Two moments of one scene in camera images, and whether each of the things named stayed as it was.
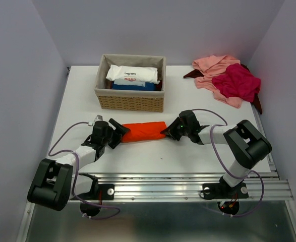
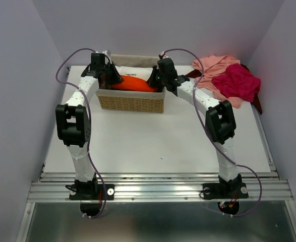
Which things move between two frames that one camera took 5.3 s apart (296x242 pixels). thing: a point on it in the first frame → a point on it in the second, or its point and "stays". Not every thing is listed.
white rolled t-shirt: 132,73 stays
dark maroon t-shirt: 255,100 stays
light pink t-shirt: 211,66 stays
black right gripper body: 184,130 → 162,79
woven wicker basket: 151,101 stays
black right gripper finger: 172,130 → 154,76
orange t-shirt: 139,131 → 133,83
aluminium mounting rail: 186,187 stays
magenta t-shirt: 238,82 stays
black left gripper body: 106,140 → 102,69
